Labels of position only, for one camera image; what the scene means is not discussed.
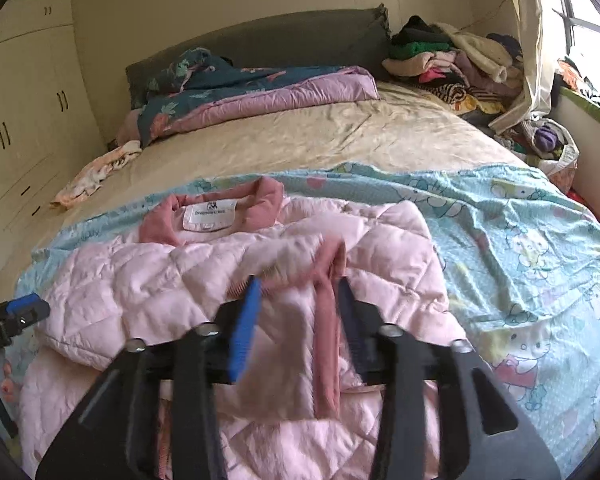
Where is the bag stuffed with clothes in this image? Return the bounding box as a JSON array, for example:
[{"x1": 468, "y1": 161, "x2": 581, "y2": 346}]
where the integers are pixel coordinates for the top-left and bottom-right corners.
[{"x1": 500, "y1": 117, "x2": 581, "y2": 182}]

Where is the green windowsill mat with clothes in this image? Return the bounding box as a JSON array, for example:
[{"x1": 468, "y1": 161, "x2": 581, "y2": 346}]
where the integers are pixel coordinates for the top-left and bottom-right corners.
[{"x1": 555, "y1": 57, "x2": 600, "y2": 137}]

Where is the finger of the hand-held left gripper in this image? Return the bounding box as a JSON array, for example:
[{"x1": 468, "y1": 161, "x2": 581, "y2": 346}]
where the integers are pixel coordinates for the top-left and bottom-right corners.
[{"x1": 0, "y1": 295, "x2": 51, "y2": 333}]

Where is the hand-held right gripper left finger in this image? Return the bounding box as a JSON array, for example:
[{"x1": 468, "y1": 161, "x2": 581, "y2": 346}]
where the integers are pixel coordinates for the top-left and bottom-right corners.
[{"x1": 35, "y1": 275, "x2": 264, "y2": 480}]

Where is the dark floral quilt pink lining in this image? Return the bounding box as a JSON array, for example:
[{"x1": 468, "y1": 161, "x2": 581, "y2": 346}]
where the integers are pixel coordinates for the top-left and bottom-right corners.
[{"x1": 115, "y1": 47, "x2": 381, "y2": 149}]

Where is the cream curtain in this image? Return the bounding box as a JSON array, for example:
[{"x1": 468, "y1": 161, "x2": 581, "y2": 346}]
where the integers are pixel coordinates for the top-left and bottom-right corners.
[{"x1": 487, "y1": 0, "x2": 571, "y2": 136}]

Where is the window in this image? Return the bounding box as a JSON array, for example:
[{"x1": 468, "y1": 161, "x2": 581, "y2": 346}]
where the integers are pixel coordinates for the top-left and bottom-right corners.
[{"x1": 545, "y1": 0, "x2": 600, "y2": 92}]

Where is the small pink floral cloth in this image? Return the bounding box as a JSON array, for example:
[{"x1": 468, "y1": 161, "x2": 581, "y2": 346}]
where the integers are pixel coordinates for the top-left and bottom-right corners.
[{"x1": 50, "y1": 140, "x2": 144, "y2": 210}]

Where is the pile of mixed clothes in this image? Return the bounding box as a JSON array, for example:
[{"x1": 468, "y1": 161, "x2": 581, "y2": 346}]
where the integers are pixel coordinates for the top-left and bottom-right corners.
[{"x1": 382, "y1": 15, "x2": 526, "y2": 117}]

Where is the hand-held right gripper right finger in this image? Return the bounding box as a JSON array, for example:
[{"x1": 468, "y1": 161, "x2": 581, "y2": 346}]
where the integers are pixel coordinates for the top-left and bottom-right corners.
[{"x1": 336, "y1": 276, "x2": 564, "y2": 480}]

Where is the light blue cartoon printed sheet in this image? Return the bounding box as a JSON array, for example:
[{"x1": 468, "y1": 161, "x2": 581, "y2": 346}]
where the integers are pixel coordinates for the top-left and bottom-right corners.
[{"x1": 0, "y1": 162, "x2": 600, "y2": 480}]

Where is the pink quilted jacket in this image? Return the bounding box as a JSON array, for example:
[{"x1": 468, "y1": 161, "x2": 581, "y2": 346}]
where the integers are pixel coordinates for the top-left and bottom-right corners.
[{"x1": 17, "y1": 176, "x2": 468, "y2": 480}]

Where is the bed with beige sheet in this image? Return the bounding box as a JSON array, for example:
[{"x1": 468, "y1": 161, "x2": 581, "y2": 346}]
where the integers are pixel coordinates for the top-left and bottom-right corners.
[{"x1": 0, "y1": 80, "x2": 600, "y2": 480}]

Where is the grey padded headboard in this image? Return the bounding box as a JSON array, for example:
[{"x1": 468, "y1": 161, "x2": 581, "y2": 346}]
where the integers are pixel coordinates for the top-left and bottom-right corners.
[{"x1": 125, "y1": 4, "x2": 392, "y2": 109}]

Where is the cream wardrobe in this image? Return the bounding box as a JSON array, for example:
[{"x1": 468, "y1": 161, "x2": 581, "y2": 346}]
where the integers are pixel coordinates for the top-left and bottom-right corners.
[{"x1": 0, "y1": 0, "x2": 109, "y2": 301}]

